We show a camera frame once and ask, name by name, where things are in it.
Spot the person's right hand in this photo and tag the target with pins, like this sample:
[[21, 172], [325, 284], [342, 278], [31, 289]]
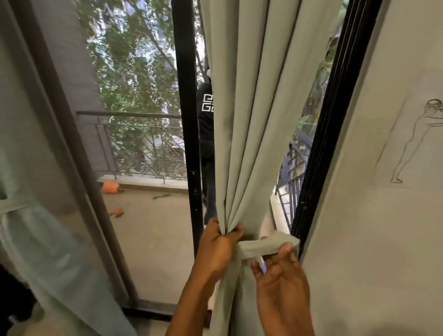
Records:
[[283, 297]]

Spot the person's left hand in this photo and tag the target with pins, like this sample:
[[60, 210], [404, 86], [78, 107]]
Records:
[[214, 252]]

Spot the white curtain tieback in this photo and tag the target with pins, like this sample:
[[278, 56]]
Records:
[[14, 204], [263, 245]]

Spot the light teal curtain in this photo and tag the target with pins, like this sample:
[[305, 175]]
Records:
[[256, 104], [52, 259]]

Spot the dark brown satin curtain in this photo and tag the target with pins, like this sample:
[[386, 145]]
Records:
[[14, 297]]

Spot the orange work glove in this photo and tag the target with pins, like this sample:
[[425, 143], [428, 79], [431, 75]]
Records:
[[116, 213]]

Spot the white figure sketch sheet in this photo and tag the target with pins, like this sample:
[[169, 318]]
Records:
[[412, 138]]

